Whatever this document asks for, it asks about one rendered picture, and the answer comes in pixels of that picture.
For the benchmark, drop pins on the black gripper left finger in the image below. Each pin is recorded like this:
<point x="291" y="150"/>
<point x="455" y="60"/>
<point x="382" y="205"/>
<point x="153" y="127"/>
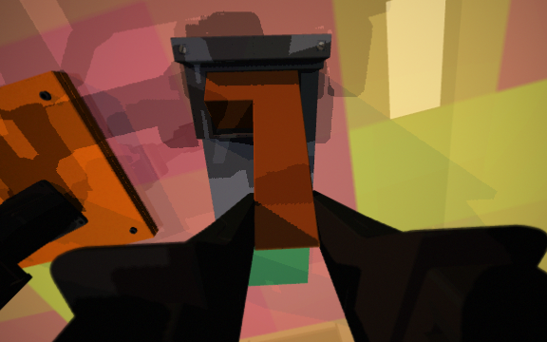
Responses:
<point x="209" y="271"/>

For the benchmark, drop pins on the orange l-shaped part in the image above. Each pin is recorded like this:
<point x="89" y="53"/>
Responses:
<point x="270" y="102"/>

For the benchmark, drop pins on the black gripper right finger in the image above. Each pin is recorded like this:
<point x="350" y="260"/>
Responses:
<point x="378" y="271"/>

